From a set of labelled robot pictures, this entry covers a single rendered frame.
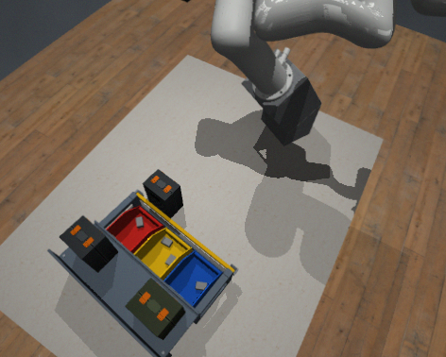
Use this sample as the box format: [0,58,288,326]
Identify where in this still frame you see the yellow bin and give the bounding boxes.
[134,228,192,280]

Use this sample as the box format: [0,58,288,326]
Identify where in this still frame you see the yellow bar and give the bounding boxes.
[136,193,235,272]

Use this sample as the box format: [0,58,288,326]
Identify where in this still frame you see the dark grey shelf rack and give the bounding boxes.
[48,190,238,357]

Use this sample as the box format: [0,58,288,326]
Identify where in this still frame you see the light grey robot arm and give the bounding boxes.
[211,0,397,101]

